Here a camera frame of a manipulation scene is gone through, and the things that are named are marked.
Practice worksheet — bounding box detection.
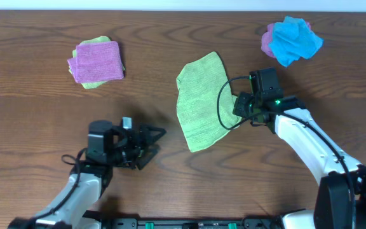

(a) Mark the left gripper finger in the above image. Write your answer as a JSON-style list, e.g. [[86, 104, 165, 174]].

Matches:
[[136, 144, 159, 170], [139, 124, 166, 146]]

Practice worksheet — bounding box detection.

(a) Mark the light green microfiber cloth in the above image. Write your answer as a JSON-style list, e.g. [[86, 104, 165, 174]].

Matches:
[[176, 52, 241, 153]]

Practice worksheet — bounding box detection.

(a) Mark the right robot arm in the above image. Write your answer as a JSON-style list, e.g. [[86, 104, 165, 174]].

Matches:
[[233, 92, 366, 228]]

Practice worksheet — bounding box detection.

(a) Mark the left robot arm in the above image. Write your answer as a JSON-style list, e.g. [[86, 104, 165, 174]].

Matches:
[[9, 117, 166, 228]]

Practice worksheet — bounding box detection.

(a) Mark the crumpled purple cloth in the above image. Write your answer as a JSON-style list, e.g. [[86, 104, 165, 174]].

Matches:
[[261, 21, 312, 59]]

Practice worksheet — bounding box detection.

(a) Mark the folded green cloth underneath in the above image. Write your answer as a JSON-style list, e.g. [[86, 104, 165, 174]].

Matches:
[[72, 36, 111, 90]]

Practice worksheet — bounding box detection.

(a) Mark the crumpled blue cloth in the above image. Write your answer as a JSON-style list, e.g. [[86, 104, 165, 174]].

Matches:
[[268, 15, 324, 68]]

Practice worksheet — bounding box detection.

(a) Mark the folded purple cloth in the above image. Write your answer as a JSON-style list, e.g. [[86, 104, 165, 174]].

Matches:
[[67, 41, 124, 83]]

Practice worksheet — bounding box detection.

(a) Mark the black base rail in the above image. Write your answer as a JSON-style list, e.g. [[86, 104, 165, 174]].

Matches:
[[100, 218, 283, 229]]

